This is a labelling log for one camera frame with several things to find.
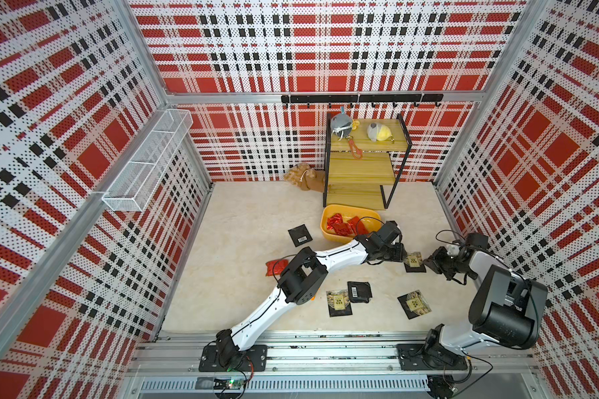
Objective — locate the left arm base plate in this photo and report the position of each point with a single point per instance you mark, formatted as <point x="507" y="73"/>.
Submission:
<point x="227" y="359"/>

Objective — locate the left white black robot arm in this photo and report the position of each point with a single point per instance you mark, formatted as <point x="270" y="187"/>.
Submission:
<point x="299" y="283"/>

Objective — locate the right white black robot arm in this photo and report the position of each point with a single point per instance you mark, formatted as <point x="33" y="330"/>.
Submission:
<point x="507" y="309"/>

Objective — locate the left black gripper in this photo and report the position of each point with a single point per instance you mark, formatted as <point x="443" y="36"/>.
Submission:
<point x="399" y="256"/>

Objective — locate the wooden black-frame shelf rack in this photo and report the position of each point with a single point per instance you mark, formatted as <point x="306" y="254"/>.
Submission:
<point x="371" y="181"/>

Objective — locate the black barcode tea bag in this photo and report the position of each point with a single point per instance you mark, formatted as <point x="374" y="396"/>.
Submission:
<point x="300" y="235"/>

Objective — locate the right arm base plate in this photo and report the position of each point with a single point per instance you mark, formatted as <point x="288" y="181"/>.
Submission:
<point x="424" y="357"/>

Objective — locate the brown plush toy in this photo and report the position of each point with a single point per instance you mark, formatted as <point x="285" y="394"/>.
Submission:
<point x="306" y="178"/>

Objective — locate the yellow white plush toy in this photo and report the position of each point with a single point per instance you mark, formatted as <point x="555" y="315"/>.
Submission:
<point x="378" y="132"/>

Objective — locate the red orange small tool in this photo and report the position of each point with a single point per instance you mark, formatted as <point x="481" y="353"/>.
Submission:
<point x="355" y="151"/>

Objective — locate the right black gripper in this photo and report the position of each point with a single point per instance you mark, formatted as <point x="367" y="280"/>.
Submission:
<point x="434" y="263"/>

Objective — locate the grey plush toy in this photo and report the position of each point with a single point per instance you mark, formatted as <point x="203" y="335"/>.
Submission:
<point x="341" y="125"/>

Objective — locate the green circuit board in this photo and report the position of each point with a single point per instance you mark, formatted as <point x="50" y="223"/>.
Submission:
<point x="231" y="384"/>

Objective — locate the black connector box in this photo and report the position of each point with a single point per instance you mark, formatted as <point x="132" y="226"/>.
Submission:
<point x="439" y="388"/>

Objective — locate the small red tea bag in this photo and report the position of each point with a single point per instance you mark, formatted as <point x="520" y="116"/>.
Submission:
<point x="335" y="219"/>

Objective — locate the yellow plastic storage box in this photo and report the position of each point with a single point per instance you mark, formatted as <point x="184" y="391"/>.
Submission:
<point x="370" y="217"/>

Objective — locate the white wire mesh basket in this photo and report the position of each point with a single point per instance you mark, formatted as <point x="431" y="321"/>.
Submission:
<point x="137" y="182"/>

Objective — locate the black gold tea bag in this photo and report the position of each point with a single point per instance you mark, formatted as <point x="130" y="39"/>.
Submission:
<point x="338" y="303"/>
<point x="414" y="304"/>
<point x="413" y="263"/>

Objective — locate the black folded tea bag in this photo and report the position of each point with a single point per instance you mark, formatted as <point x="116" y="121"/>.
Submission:
<point x="359" y="292"/>

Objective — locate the black wall hook rail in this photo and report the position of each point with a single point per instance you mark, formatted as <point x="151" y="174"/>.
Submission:
<point x="414" y="98"/>

